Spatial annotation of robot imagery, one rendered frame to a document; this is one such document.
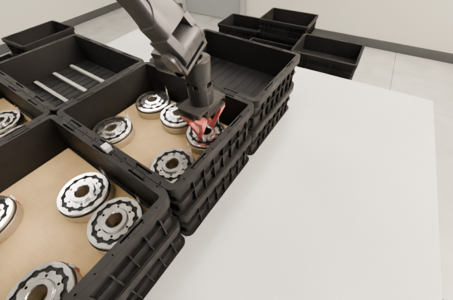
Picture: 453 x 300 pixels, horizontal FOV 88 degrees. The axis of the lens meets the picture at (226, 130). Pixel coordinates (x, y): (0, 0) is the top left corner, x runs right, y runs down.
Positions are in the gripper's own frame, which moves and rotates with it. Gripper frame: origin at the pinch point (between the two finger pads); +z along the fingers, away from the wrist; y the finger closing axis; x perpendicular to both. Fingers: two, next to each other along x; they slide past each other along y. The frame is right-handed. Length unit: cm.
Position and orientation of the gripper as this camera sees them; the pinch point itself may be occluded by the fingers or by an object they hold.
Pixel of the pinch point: (205, 129)
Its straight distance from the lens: 60.4
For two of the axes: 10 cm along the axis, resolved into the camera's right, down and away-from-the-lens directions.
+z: 0.4, 7.3, 6.8
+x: 8.2, 3.6, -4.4
